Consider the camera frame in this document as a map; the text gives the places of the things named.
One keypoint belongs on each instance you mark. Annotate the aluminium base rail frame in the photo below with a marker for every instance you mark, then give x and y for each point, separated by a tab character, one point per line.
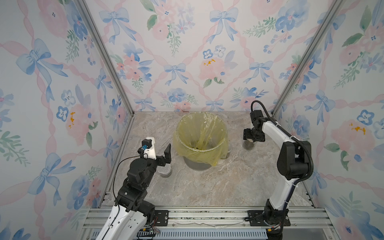
207	223

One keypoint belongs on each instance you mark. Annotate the yellow plastic bin liner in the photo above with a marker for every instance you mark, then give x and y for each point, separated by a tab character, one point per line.
200	130

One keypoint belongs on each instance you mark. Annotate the small jar with grey lid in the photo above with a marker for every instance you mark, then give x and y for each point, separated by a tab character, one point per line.
165	171

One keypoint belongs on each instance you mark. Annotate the glass jar with tea leaves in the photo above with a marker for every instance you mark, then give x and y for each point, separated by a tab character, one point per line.
247	145

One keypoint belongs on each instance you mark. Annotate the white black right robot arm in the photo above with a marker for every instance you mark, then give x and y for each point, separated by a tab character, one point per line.
294	164

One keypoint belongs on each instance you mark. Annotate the grey mesh trash bin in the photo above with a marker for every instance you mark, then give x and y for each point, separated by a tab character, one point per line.
203	160

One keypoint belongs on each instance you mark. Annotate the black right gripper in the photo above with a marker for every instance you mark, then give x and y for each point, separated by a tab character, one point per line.
246	135

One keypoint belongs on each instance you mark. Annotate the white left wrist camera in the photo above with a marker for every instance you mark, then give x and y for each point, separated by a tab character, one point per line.
147	150

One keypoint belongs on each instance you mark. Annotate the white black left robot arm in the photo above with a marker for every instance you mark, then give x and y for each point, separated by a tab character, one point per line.
132	192

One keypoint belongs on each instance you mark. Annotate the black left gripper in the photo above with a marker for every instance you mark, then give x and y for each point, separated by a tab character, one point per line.
162	161

